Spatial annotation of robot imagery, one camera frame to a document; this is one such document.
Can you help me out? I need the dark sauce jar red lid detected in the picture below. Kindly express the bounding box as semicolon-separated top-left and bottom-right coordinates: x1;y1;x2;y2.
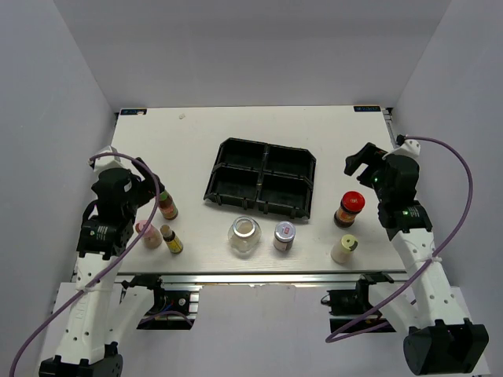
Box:
334;191;365;228

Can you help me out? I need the red sauce bottle yellow cap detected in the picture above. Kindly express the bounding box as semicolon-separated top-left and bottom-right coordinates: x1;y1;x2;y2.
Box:
158;190;178;220

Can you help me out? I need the pink cap spice shaker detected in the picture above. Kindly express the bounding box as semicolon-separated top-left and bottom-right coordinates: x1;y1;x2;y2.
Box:
135;220;163;250

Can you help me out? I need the yellow label bottle beige cap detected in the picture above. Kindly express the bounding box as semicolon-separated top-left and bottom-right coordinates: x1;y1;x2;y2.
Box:
160;225;183;254

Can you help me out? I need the yellow cap spice shaker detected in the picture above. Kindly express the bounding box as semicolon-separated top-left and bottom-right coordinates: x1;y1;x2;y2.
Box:
330;234;358;264

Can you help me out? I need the small jar silver lid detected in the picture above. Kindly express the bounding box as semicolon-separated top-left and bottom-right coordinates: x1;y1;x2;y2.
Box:
273;221;296;251

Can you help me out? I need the clear glass jar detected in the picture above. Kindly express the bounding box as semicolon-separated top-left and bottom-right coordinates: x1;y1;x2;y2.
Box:
228;216;262;259

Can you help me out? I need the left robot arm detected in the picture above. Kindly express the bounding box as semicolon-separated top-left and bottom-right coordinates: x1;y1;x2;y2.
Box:
39;152;166;376

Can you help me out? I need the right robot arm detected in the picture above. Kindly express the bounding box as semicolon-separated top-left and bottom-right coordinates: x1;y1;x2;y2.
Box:
344;139;489;375

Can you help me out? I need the right blue table sticker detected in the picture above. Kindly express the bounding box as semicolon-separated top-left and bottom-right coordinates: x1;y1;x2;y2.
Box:
353;105;381;112

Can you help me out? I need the blue table sticker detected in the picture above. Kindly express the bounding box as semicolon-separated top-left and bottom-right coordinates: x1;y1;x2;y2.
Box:
353;105;381;112
119;108;147;116

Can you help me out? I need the left blue table sticker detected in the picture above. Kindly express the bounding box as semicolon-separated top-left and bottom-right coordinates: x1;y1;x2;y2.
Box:
119;108;147;116

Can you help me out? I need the black four-compartment tray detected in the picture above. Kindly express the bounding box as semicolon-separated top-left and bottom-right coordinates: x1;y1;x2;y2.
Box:
204;137;317;219

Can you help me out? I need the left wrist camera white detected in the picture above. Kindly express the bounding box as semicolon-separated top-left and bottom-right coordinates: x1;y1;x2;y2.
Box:
88;145;123;174

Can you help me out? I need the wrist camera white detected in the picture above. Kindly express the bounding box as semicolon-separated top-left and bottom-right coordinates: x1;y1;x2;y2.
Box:
394;134;420;159
88;145;123;174

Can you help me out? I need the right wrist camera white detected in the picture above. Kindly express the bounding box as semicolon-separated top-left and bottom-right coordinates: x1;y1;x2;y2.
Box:
394;134;420;159

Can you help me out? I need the aluminium table edge rail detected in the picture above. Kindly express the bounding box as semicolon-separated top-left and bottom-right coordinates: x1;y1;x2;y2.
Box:
70;269;409;287

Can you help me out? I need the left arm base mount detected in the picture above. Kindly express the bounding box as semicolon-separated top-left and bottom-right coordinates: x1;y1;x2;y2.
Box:
120;274;199;330

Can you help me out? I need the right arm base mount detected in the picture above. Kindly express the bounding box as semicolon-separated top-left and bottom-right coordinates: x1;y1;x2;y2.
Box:
321;273;395;334

